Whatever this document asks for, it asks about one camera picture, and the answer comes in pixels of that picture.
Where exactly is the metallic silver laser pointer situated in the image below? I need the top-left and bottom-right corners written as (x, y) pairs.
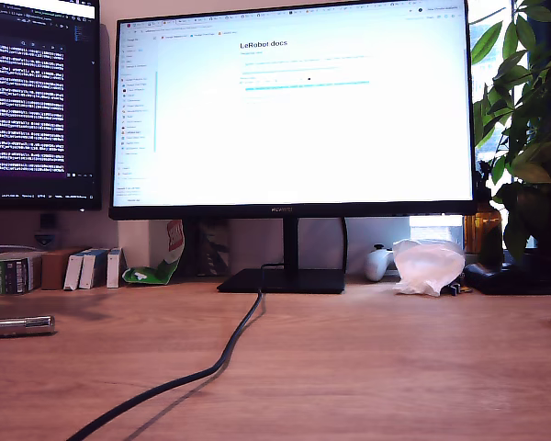
top-left (0, 314), bottom-right (56, 340)

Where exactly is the dark printed card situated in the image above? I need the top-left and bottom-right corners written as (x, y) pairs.
top-left (195, 219), bottom-right (231, 277)

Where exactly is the black Huawei monitor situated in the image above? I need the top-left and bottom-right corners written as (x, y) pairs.
top-left (108, 0), bottom-right (478, 294)

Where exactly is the white game controller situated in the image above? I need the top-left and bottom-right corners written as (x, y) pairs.
top-left (365, 243), bottom-right (397, 282)

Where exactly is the green Jenkki bag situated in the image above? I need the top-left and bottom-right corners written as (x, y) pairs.
top-left (121, 219), bottom-right (186, 285)

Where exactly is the white plastic bag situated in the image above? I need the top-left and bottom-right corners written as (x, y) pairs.
top-left (391, 238), bottom-right (466, 298)

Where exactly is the white and blue box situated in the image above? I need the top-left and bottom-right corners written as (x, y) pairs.
top-left (78, 247), bottom-right (110, 289)
top-left (106, 246), bottom-right (123, 288)
top-left (62, 251), bottom-right (84, 291)

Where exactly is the amber glass bottle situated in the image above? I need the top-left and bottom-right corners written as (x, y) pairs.
top-left (463, 197), bottom-right (505, 256)

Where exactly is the brown cardboard box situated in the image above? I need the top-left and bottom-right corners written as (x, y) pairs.
top-left (39, 247), bottom-right (91, 290)

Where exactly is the black pouch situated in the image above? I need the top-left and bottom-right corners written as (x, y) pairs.
top-left (463, 261), bottom-right (551, 296)

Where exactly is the black monitor with code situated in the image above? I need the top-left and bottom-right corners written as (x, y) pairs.
top-left (0, 0), bottom-right (103, 211)

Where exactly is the green potted plant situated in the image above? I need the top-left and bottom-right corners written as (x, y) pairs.
top-left (470, 0), bottom-right (551, 277)

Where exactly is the green and white box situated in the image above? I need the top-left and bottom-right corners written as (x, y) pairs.
top-left (0, 254), bottom-right (43, 295)

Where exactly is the black monitor cable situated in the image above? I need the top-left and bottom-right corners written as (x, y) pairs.
top-left (66, 261), bottom-right (286, 441)

